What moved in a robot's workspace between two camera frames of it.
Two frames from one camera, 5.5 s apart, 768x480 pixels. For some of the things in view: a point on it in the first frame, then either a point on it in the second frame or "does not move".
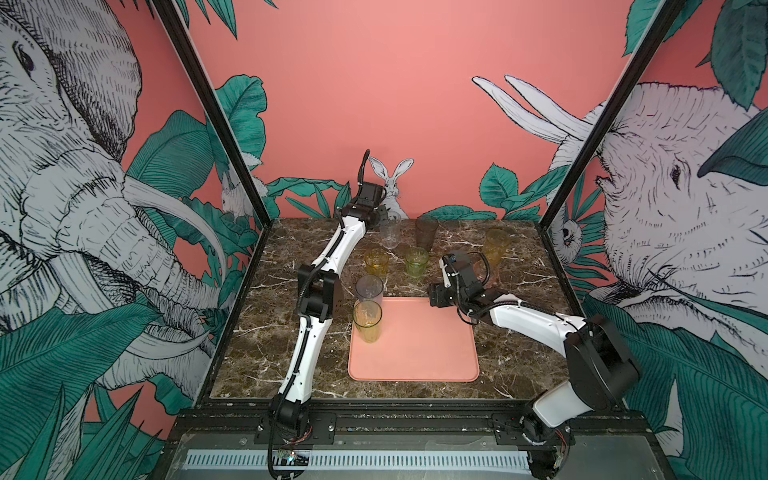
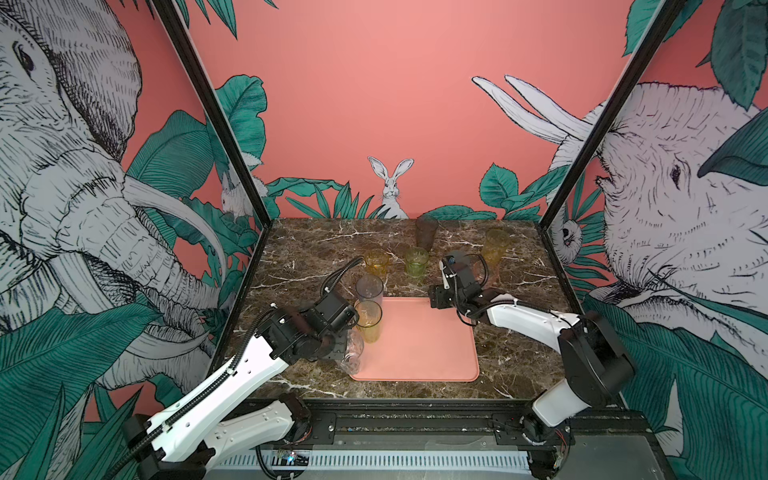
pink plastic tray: [418, 343] does not move
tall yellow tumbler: [496, 240] does not move
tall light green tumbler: [367, 316] does not move
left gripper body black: [380, 213] → [334, 347]
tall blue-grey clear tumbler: [369, 287] does not move
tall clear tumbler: [390, 232] → [353, 351]
